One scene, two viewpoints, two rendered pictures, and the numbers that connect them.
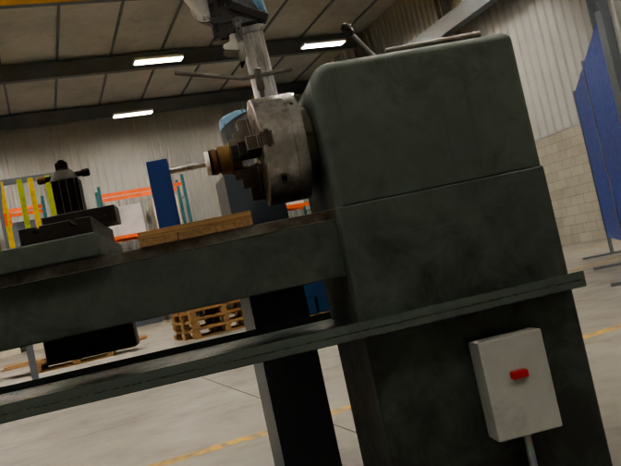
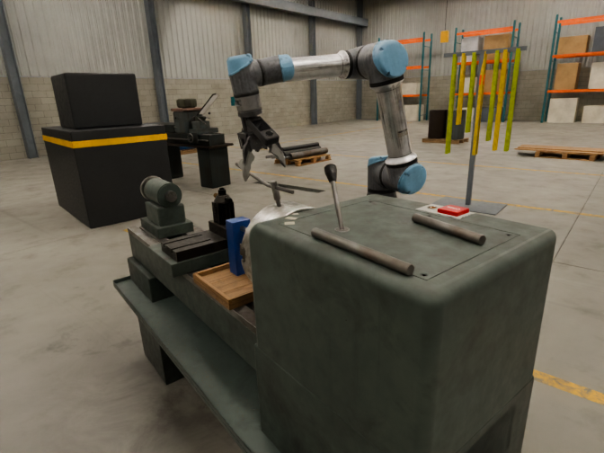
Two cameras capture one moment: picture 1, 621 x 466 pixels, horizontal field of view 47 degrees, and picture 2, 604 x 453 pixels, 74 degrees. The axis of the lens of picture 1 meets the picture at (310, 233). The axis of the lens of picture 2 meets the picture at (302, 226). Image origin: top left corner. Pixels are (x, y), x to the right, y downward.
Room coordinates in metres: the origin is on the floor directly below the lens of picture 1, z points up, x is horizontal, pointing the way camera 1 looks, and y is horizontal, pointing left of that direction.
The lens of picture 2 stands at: (1.53, -1.06, 1.57)
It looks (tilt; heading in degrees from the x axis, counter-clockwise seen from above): 18 degrees down; 61
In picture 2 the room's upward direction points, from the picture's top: 2 degrees counter-clockwise
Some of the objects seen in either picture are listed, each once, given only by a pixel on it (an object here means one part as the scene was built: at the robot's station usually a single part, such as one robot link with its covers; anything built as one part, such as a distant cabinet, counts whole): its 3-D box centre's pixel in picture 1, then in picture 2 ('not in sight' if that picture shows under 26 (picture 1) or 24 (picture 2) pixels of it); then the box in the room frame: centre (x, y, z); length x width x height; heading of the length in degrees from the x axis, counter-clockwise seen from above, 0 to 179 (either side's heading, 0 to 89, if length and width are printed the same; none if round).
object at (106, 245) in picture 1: (58, 259); (214, 246); (2.02, 0.71, 0.90); 0.53 x 0.30 x 0.06; 9
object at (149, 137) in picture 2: not in sight; (103, 145); (1.90, 5.65, 0.98); 1.81 x 1.22 x 1.95; 102
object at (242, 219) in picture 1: (197, 234); (251, 276); (2.05, 0.32, 0.89); 0.36 x 0.30 x 0.04; 9
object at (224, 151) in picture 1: (225, 160); not in sight; (2.07, 0.20, 1.08); 0.09 x 0.09 x 0.09; 9
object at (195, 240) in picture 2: (71, 237); (213, 239); (2.01, 0.66, 0.95); 0.43 x 0.18 x 0.04; 9
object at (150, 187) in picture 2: not in sight; (164, 204); (1.91, 1.24, 1.01); 0.30 x 0.20 x 0.29; 99
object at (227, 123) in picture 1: (237, 130); (383, 171); (2.60, 0.18, 1.27); 0.13 x 0.12 x 0.14; 86
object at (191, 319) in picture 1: (214, 310); not in sight; (11.63, 1.78, 0.36); 1.26 x 0.86 x 0.73; 122
